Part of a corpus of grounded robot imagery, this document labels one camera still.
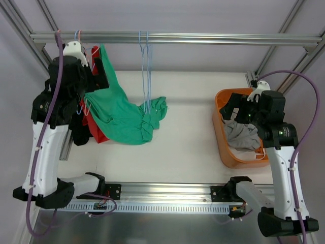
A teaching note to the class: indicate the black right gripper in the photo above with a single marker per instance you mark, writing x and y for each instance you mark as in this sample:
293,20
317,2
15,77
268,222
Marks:
238,105

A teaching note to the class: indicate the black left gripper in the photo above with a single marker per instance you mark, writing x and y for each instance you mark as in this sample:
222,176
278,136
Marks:
100,73

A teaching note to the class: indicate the grey tank top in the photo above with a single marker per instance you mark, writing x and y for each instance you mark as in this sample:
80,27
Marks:
241,137

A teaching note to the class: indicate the green tank top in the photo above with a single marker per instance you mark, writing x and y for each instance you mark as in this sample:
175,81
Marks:
119,119

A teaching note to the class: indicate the white tank top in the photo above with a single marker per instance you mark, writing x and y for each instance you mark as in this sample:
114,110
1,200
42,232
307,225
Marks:
259,154

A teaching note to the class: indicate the light blue wire hanger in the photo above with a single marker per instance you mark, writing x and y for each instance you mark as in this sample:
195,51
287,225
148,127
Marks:
149,71

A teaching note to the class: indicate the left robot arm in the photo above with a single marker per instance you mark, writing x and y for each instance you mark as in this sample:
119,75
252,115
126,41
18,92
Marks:
54,113

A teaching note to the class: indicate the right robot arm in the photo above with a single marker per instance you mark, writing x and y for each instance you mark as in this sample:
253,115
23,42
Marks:
287,214

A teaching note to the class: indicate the black tank top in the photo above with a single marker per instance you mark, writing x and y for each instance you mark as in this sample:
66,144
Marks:
80,133

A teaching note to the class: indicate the red tank top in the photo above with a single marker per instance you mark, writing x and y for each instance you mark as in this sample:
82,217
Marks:
97,134

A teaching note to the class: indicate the orange plastic basket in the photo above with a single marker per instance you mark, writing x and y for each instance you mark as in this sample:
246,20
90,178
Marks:
226,154

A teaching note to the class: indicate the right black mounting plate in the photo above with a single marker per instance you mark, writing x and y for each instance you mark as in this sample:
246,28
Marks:
219,194

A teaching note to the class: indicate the black mounting plate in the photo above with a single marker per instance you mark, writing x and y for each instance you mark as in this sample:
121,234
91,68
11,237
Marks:
219,194
107,189

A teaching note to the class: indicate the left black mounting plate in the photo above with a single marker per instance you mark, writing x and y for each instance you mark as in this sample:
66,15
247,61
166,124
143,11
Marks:
107,189

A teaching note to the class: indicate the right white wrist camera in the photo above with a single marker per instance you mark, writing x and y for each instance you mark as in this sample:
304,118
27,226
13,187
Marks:
261,86

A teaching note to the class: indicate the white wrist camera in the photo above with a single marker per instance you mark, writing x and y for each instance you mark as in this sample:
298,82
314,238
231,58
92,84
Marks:
261,86
74,48

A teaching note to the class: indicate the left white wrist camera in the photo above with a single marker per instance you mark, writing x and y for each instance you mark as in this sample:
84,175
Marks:
74,48

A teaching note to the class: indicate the aluminium hanging rail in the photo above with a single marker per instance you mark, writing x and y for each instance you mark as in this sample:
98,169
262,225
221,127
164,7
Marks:
196,38

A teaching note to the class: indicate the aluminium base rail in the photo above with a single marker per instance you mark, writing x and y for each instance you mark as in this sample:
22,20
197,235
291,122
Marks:
189,193

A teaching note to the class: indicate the slotted white cable duct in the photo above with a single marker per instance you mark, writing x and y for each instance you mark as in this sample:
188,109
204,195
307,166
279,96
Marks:
160,208

